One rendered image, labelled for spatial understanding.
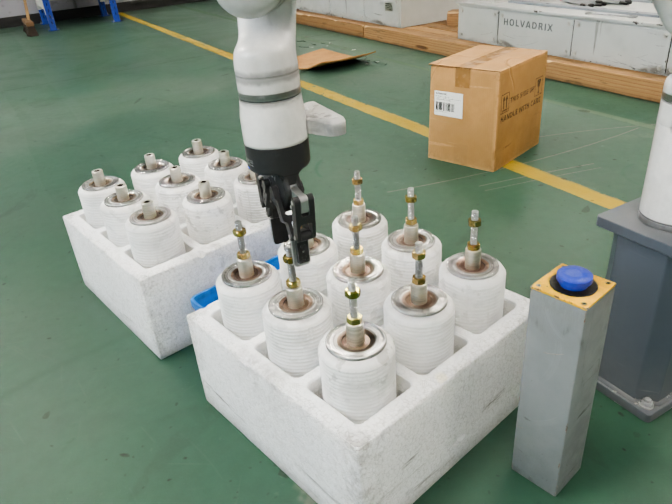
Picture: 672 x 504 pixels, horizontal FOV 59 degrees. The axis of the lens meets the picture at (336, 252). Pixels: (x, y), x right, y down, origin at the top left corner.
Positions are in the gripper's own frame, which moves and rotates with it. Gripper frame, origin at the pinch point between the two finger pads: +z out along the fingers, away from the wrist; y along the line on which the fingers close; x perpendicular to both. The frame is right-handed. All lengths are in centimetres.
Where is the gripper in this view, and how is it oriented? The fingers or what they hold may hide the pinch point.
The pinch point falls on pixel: (290, 243)
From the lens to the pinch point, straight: 76.2
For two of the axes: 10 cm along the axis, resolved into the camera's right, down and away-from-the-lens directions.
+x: 8.9, -2.8, 3.5
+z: 0.8, 8.6, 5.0
